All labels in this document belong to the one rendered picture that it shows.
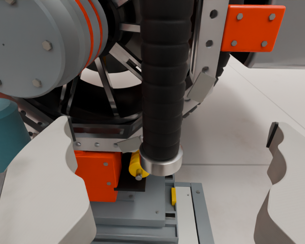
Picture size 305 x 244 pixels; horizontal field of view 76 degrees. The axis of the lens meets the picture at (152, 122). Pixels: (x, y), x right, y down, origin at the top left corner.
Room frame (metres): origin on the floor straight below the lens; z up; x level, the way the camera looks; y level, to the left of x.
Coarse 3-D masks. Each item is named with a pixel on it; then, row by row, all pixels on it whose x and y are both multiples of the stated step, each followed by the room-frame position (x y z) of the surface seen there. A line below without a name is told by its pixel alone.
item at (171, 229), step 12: (168, 180) 0.64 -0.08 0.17; (168, 192) 0.59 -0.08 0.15; (168, 204) 0.53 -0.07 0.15; (168, 216) 0.45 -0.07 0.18; (96, 228) 0.42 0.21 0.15; (108, 228) 0.42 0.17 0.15; (120, 228) 0.42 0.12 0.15; (132, 228) 0.42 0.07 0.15; (144, 228) 0.42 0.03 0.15; (156, 228) 0.42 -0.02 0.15; (168, 228) 0.42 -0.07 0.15; (96, 240) 0.39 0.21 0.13; (108, 240) 0.38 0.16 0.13; (120, 240) 0.38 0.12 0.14; (132, 240) 0.38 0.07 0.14; (144, 240) 0.38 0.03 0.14; (156, 240) 0.38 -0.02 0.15; (168, 240) 0.38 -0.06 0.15
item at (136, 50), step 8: (136, 0) 0.61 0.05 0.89; (128, 8) 0.61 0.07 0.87; (136, 8) 0.61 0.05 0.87; (128, 16) 0.61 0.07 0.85; (136, 16) 0.61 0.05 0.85; (128, 32) 0.61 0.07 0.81; (128, 40) 0.61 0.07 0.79; (136, 40) 0.61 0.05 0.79; (128, 48) 0.61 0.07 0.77; (136, 48) 0.61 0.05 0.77; (112, 56) 0.61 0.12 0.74; (112, 64) 0.61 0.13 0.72; (120, 64) 0.61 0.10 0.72; (112, 72) 0.61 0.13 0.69
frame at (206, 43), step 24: (216, 0) 0.35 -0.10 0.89; (216, 24) 0.35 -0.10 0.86; (192, 48) 0.41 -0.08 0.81; (216, 48) 0.35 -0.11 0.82; (192, 72) 0.39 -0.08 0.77; (0, 96) 0.41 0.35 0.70; (192, 96) 0.35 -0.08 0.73; (24, 120) 0.37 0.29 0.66; (48, 120) 0.42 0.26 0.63; (96, 144) 0.37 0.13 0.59; (120, 144) 0.36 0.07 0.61
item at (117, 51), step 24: (120, 0) 0.47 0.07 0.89; (120, 24) 0.47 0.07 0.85; (192, 24) 0.49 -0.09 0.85; (120, 48) 0.47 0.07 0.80; (48, 96) 0.50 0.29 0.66; (72, 96) 0.47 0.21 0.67; (96, 96) 0.60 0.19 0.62; (120, 96) 0.60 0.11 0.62; (72, 120) 0.45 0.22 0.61; (96, 120) 0.45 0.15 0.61; (120, 120) 0.45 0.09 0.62
